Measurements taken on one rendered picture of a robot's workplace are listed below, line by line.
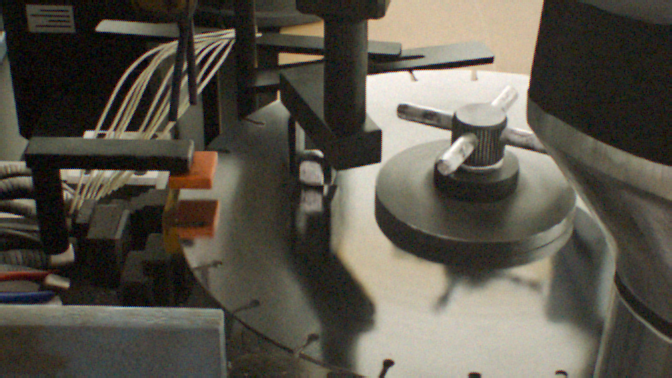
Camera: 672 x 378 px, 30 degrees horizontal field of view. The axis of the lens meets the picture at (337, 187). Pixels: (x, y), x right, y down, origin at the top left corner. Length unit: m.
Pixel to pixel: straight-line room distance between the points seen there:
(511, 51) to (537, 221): 0.69
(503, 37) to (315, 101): 0.73
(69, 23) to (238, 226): 0.43
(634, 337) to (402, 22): 1.26
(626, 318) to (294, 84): 0.53
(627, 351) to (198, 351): 0.39
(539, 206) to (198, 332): 0.23
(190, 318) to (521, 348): 0.16
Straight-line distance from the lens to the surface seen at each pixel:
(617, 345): 0.16
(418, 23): 1.40
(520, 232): 0.66
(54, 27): 1.07
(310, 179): 0.70
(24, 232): 0.77
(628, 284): 0.16
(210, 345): 0.53
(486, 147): 0.67
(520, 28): 1.40
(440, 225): 0.66
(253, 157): 0.74
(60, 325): 0.54
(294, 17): 1.37
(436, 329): 0.60
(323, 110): 0.65
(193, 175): 0.69
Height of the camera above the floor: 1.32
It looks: 31 degrees down
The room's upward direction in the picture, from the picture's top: straight up
